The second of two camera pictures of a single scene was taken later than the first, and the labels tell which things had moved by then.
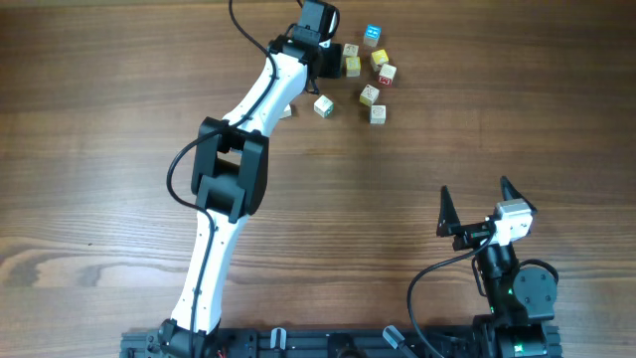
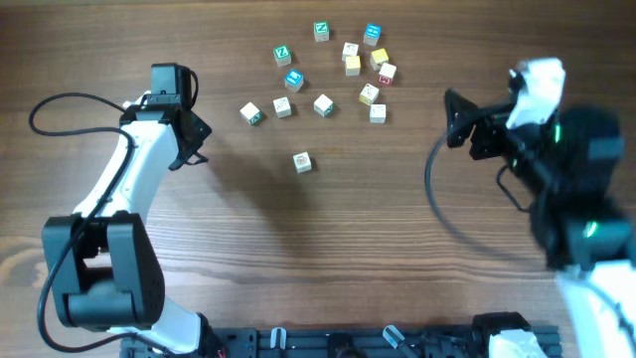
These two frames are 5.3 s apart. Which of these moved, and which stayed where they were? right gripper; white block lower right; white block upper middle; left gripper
Moved: right gripper; left gripper
Stayed: white block lower right; white block upper middle
